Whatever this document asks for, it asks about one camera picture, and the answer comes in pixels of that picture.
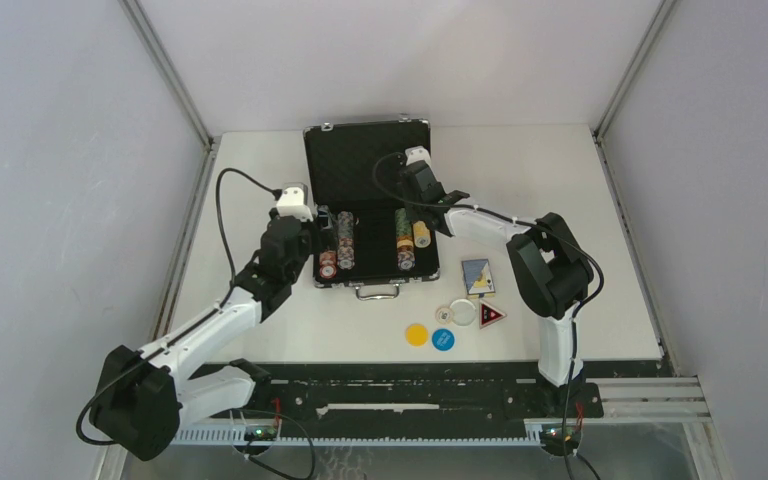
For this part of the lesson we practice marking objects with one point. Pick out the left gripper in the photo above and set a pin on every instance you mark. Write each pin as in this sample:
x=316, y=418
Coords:
x=312, y=229

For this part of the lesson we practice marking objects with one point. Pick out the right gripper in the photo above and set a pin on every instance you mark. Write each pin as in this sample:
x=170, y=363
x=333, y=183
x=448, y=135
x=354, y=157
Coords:
x=411, y=210

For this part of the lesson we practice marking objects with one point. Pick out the yellow chip stack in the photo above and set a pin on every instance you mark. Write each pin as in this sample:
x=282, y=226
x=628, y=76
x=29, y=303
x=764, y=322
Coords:
x=421, y=235

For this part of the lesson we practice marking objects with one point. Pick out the shrink-wrapped blue chip stack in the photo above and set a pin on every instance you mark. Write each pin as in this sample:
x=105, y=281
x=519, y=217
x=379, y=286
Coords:
x=328, y=257

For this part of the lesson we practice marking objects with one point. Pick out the red five poker chip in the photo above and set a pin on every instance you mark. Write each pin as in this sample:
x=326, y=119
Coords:
x=328, y=271

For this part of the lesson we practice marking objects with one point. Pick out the playing card deck box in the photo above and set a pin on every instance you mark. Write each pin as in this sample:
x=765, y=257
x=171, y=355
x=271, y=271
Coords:
x=477, y=278

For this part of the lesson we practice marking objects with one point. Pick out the white dealer button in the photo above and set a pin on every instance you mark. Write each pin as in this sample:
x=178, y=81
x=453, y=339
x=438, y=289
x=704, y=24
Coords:
x=464, y=312

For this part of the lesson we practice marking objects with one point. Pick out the red triangular card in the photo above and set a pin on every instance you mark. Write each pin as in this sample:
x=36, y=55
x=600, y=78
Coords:
x=489, y=314

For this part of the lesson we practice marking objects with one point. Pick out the yellow round button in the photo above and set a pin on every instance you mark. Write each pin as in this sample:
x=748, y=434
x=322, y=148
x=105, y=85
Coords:
x=416, y=335

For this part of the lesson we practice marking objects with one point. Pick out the blue round button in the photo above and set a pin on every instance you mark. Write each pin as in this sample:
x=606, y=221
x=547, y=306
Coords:
x=443, y=339

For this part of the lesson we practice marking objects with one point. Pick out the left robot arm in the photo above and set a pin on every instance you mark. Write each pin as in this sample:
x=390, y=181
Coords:
x=145, y=396

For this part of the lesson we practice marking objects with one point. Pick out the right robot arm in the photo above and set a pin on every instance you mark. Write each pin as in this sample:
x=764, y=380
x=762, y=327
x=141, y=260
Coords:
x=551, y=271

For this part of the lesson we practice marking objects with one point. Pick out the black aluminium poker case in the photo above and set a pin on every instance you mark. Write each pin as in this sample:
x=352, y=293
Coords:
x=345, y=163

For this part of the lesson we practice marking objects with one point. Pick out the left circuit board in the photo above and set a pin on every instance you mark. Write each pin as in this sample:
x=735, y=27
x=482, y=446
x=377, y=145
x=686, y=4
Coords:
x=260, y=434

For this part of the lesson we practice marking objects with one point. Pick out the circuit board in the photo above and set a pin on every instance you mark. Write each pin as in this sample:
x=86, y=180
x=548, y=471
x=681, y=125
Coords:
x=557, y=434
x=260, y=434

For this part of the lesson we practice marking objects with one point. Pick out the right circuit board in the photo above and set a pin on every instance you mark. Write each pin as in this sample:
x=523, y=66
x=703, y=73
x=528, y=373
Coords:
x=557, y=434

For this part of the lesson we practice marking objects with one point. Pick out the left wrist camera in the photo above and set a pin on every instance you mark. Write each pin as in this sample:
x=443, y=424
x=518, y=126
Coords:
x=295, y=201

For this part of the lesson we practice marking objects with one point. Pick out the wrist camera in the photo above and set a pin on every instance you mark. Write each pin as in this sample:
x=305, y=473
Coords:
x=295, y=201
x=417, y=154

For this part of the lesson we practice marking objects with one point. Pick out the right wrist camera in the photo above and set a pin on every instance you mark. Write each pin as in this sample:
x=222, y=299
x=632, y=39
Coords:
x=417, y=154

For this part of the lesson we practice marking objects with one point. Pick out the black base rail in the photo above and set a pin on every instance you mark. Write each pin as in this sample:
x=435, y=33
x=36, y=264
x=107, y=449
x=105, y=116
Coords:
x=421, y=398

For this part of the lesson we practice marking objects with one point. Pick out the grey cable duct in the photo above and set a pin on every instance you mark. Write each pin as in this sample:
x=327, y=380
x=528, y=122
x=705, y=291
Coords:
x=226, y=434

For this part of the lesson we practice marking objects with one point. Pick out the left aluminium frame post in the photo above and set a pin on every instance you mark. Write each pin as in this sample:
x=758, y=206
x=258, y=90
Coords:
x=141, y=23

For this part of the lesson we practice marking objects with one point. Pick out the aluminium frame post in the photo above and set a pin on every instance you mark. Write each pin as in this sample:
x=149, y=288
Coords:
x=705, y=449
x=141, y=23

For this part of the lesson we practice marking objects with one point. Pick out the right aluminium frame post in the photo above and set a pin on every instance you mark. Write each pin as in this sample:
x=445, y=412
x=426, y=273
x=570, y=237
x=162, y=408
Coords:
x=705, y=449

